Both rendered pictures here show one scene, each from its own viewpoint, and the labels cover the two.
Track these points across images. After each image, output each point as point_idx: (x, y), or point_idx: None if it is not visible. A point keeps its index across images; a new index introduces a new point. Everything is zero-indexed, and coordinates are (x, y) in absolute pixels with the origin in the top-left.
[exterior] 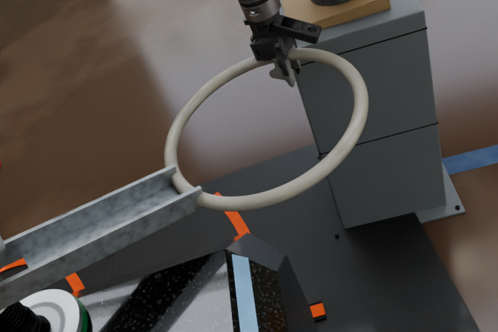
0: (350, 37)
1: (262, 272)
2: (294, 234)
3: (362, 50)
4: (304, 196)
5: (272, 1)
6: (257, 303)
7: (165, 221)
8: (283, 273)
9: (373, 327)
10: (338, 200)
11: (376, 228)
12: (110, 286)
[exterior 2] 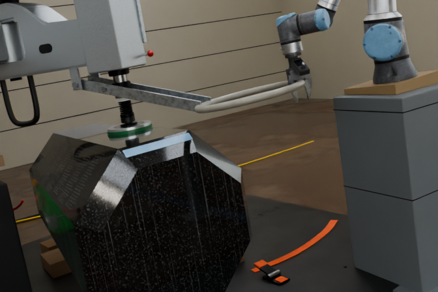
0: (362, 101)
1: (190, 146)
2: (332, 253)
3: (367, 114)
4: None
5: (289, 45)
6: (171, 146)
7: (180, 106)
8: (210, 167)
9: None
10: (352, 235)
11: (367, 277)
12: None
